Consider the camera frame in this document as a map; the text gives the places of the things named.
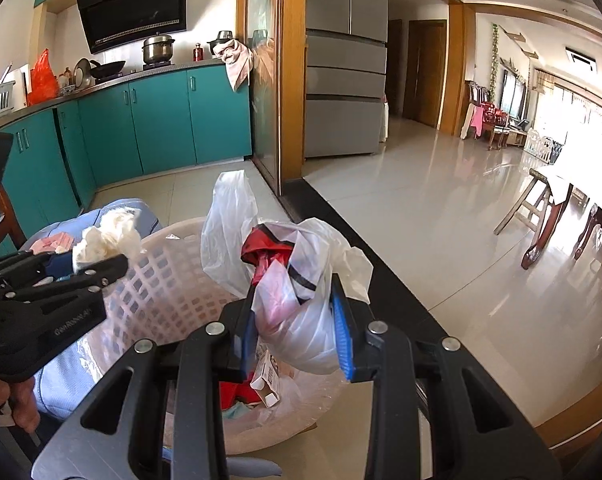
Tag large steel pot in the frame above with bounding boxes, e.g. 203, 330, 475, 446
141, 32, 177, 67

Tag person's left hand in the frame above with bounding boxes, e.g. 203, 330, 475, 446
0, 375, 40, 435

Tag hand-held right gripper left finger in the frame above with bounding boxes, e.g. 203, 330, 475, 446
31, 285, 260, 480

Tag translucent white plastic basket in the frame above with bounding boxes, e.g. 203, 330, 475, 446
78, 217, 352, 456

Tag pink packet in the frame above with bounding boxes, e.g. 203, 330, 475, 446
30, 232, 75, 256

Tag pink clothing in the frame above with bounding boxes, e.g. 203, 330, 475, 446
468, 105, 486, 139

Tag ceiling air vent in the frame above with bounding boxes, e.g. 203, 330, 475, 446
565, 47, 598, 67

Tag light wooden stool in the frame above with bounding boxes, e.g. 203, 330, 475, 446
494, 167, 554, 236

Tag clear plastic bag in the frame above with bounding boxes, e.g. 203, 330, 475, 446
201, 170, 374, 376

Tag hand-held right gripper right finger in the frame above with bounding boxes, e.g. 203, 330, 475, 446
329, 273, 564, 480

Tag red wrapper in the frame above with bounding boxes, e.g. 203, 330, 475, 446
220, 380, 262, 406

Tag teal kitchen cabinets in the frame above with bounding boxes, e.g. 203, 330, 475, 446
0, 62, 254, 256

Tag wooden armchairs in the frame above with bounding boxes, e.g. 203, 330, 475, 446
464, 80, 516, 151

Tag white baby fence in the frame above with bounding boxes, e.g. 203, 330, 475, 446
524, 127, 567, 166

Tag wooden sliding door frame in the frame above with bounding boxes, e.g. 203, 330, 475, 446
236, 0, 309, 197

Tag orange plastic bag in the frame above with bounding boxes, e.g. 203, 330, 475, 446
27, 49, 60, 107

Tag small white carton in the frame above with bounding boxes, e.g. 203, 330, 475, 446
250, 350, 283, 408

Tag white tissue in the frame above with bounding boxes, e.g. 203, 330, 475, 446
72, 208, 144, 267

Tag wooden door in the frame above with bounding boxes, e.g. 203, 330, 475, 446
403, 19, 449, 129

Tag black range hood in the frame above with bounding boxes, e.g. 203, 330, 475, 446
76, 0, 189, 55

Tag silver refrigerator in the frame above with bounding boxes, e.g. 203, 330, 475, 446
303, 0, 389, 159

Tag pink towel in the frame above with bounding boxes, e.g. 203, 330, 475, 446
216, 40, 254, 93

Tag small steel pot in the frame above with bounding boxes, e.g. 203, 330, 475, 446
207, 30, 238, 57

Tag green ivy garland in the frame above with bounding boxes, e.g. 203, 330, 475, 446
488, 22, 502, 103

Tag dining table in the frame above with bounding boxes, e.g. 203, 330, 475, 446
521, 132, 602, 272

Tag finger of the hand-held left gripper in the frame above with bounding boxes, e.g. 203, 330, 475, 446
0, 251, 78, 284
10, 254, 130, 305

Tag black wok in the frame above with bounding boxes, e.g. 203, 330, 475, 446
88, 60, 128, 81

